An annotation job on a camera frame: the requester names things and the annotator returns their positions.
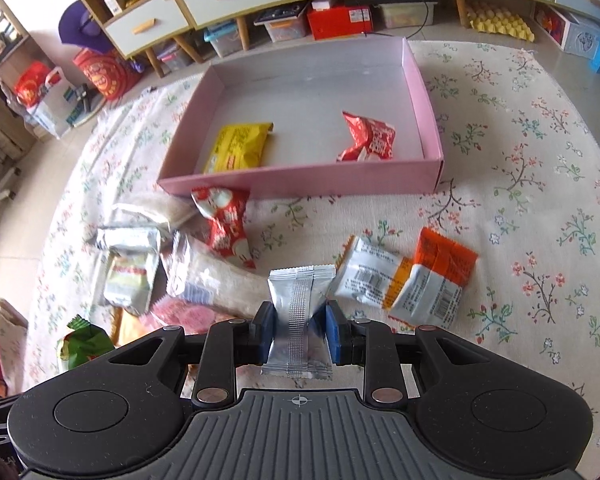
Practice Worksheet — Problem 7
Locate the white chair base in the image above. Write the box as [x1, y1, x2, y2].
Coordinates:
[0, 135, 21, 236]

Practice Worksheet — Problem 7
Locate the red round gift bag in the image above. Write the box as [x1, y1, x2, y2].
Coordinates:
[72, 47, 141, 103]

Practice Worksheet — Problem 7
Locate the purple cap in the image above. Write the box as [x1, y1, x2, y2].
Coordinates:
[58, 0, 111, 53]

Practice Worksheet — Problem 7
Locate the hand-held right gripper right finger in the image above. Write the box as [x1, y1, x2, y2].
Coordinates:
[325, 300, 493, 406]

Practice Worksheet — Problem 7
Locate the clear rice cracker bag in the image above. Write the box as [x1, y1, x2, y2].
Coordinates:
[165, 232, 271, 311]

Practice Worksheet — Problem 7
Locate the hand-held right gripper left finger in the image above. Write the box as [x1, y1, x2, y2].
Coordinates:
[107, 302, 277, 408]

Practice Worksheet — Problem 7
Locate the beige cloth bag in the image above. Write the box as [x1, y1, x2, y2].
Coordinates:
[0, 297, 31, 396]

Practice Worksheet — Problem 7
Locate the beige snack packet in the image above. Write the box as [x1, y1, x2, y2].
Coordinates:
[111, 195, 201, 233]

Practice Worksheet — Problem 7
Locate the yellow snack packet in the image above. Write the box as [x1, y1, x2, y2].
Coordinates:
[202, 122, 275, 175]

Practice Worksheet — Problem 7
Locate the red cardboard box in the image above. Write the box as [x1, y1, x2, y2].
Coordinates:
[307, 4, 373, 41]

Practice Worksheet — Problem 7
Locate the floral mat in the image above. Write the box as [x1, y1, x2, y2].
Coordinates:
[27, 40, 600, 461]

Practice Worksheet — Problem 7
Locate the yellow egg tray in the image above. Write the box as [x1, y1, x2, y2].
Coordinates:
[466, 0, 536, 42]

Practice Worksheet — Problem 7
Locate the black tray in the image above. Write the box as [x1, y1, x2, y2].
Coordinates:
[254, 2, 311, 26]

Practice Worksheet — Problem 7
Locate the orange white snack packet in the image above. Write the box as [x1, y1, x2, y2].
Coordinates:
[387, 227, 480, 332]
[327, 235, 415, 306]

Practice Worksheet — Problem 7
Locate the pink snack packet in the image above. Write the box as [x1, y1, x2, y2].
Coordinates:
[145, 297, 241, 333]

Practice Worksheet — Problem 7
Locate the black cable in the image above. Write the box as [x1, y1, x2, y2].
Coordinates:
[350, 0, 431, 41]

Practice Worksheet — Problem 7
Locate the yellow-orange snack packet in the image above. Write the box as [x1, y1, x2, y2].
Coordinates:
[111, 307, 153, 348]

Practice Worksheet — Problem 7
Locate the clear storage bin blue lid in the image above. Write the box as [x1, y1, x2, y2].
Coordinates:
[204, 22, 246, 58]

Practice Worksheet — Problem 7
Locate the wooden bookshelf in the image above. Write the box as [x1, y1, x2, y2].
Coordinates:
[0, 0, 46, 161]

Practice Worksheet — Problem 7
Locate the pink cardboard box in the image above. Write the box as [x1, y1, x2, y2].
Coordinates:
[157, 37, 445, 197]

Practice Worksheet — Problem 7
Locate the white shopping bag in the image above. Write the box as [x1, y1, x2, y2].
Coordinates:
[25, 66, 98, 138]

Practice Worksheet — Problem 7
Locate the red snack packet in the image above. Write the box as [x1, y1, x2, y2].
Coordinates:
[190, 186, 257, 272]
[336, 111, 397, 163]

